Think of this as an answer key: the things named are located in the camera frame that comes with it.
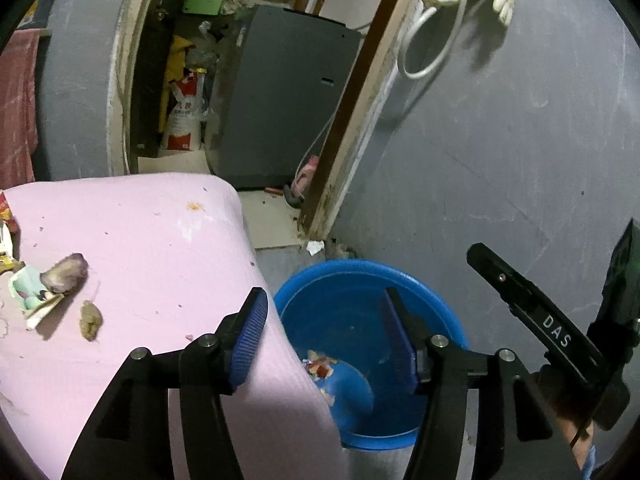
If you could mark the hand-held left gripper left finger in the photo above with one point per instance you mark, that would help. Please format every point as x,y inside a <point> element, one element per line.
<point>247,340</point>

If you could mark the person's right forearm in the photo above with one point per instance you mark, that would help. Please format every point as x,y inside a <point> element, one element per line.
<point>591,457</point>

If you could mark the pink plastic item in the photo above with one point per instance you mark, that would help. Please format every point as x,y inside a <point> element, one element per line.
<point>307,172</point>

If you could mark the small red item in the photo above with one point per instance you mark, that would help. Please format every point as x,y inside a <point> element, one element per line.
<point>273,191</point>

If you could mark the red checked cloth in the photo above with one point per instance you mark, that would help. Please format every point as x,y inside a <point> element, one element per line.
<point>17,110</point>

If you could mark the red white wrapper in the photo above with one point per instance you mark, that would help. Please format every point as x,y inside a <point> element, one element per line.
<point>320,364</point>

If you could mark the yellow bag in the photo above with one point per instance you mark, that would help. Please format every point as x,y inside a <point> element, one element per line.
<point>172,60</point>

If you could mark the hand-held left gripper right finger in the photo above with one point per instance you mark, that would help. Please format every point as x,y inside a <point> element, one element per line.
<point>400,345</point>

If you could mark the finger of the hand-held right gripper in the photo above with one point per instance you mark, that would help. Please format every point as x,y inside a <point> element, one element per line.
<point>530,305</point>

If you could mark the dark drain pipe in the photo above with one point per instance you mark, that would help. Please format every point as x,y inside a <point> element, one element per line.
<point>294,197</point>

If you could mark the grey washing machine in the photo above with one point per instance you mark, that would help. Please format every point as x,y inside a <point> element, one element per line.
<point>280,100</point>

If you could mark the grey beige wrapper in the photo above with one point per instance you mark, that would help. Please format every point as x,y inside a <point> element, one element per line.
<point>65,275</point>

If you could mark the clear plastic bags pile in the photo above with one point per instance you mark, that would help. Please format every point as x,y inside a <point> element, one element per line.
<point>205,45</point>

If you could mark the white red sack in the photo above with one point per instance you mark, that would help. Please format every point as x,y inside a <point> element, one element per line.
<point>185,115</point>

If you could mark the person's right hand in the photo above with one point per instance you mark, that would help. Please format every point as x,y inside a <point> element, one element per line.
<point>575,435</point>

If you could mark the wooden door frame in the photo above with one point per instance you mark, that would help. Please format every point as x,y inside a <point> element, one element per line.
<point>350,125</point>

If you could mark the green white wrapper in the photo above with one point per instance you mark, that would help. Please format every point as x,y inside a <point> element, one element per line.
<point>27,290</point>

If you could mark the blue white wrapper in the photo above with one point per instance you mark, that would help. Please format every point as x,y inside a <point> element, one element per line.
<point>327,394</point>

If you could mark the brown lump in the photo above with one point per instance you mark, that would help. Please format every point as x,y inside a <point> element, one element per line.
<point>91,322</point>

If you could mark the pink ribbed cloth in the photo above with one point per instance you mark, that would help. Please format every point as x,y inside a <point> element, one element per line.
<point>150,260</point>

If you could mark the green box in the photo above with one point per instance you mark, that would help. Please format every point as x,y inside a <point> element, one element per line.
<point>202,5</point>

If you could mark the blue plastic basin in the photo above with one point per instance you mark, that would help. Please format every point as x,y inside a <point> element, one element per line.
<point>350,300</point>

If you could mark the dark wooden door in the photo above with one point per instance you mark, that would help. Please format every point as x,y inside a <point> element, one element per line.
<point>147,85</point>

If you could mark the yellow red wrapper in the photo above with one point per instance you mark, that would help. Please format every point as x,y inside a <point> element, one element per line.
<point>7,230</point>

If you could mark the white crumpled tissue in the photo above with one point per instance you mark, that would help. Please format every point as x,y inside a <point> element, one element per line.
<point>315,247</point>

